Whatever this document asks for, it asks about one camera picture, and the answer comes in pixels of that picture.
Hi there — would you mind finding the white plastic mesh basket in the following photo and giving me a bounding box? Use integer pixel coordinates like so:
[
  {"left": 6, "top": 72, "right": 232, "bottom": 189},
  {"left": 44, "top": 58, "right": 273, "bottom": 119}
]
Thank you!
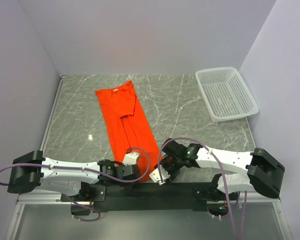
[{"left": 195, "top": 67, "right": 259, "bottom": 123}]

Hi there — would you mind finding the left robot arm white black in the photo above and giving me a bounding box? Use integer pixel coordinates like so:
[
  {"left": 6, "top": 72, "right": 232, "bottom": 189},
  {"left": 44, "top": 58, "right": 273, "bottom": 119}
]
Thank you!
[{"left": 7, "top": 150, "right": 141, "bottom": 201}]

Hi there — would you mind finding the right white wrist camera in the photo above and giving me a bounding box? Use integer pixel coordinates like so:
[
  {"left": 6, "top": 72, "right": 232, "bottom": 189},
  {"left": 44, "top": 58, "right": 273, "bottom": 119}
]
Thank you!
[{"left": 149, "top": 165, "right": 171, "bottom": 186}]

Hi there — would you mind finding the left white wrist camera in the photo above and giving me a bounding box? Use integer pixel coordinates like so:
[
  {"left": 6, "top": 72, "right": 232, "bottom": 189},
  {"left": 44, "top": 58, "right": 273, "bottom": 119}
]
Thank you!
[{"left": 122, "top": 151, "right": 141, "bottom": 166}]

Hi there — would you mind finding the aluminium rail frame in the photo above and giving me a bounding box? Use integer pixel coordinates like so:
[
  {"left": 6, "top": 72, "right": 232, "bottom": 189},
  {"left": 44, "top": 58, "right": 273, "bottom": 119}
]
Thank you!
[{"left": 8, "top": 74, "right": 285, "bottom": 212}]

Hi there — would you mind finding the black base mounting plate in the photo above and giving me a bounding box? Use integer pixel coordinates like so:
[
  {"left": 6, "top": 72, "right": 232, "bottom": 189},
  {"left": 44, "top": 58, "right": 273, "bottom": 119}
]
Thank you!
[{"left": 59, "top": 182, "right": 238, "bottom": 213}]

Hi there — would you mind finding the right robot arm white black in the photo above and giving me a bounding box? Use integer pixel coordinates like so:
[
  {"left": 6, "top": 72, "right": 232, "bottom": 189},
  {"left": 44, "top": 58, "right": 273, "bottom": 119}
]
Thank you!
[{"left": 150, "top": 138, "right": 285, "bottom": 199}]

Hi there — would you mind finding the orange t shirt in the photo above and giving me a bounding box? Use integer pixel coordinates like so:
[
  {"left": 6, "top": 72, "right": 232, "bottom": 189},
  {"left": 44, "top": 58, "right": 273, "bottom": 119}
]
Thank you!
[{"left": 95, "top": 80, "right": 159, "bottom": 174}]

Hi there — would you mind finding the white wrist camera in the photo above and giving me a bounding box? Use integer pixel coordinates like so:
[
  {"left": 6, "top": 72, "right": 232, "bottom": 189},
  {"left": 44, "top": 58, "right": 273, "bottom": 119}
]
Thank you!
[
  {"left": 122, "top": 151, "right": 141, "bottom": 166},
  {"left": 149, "top": 165, "right": 171, "bottom": 186}
]

